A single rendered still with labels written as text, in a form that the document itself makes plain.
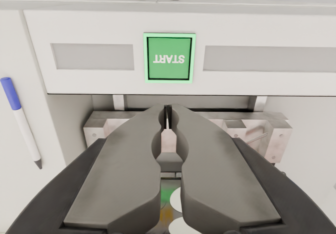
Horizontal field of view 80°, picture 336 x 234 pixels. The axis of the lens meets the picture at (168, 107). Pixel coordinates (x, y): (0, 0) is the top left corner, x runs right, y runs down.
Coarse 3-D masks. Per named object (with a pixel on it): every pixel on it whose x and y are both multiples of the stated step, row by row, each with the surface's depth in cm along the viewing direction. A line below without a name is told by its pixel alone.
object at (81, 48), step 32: (32, 32) 21; (64, 32) 21; (96, 32) 22; (128, 32) 22; (160, 32) 22; (192, 32) 22; (224, 32) 22; (256, 32) 22; (288, 32) 22; (320, 32) 22; (64, 64) 24; (96, 64) 24; (128, 64) 24; (224, 64) 24; (256, 64) 24; (288, 64) 24; (320, 64) 24
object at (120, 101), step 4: (112, 96) 37; (116, 96) 37; (120, 96) 37; (124, 96) 39; (116, 100) 38; (120, 100) 38; (124, 100) 39; (116, 104) 38; (120, 104) 38; (124, 104) 39; (116, 108) 39; (120, 108) 39; (124, 108) 39
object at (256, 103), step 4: (252, 96) 40; (256, 96) 38; (260, 96) 38; (264, 96) 38; (252, 100) 40; (256, 100) 38; (260, 100) 38; (264, 100) 38; (248, 104) 42; (252, 104) 40; (256, 104) 39; (260, 104) 39; (264, 104) 39; (248, 108) 42; (252, 108) 40; (256, 108) 39; (260, 108) 39
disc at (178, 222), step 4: (176, 220) 48; (180, 220) 48; (172, 224) 49; (176, 224) 49; (180, 224) 49; (184, 224) 49; (168, 228) 50; (172, 228) 50; (176, 228) 50; (180, 228) 50; (184, 228) 50; (188, 228) 50; (192, 228) 50; (172, 232) 51; (176, 232) 51; (180, 232) 51; (184, 232) 51; (188, 232) 51; (192, 232) 51; (196, 232) 51
